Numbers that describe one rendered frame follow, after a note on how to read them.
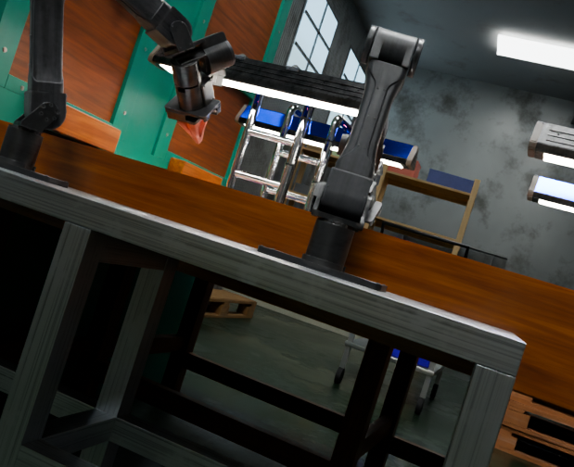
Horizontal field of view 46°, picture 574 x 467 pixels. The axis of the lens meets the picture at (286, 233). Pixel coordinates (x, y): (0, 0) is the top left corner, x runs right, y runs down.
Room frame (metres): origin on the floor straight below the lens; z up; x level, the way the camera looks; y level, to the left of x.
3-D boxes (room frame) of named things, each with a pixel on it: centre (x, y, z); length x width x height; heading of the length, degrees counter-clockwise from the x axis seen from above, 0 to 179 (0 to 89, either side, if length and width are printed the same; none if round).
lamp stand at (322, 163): (2.12, 0.00, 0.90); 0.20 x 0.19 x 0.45; 69
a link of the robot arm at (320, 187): (1.05, -0.07, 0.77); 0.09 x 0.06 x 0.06; 85
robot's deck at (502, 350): (1.37, 0.14, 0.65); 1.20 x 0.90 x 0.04; 72
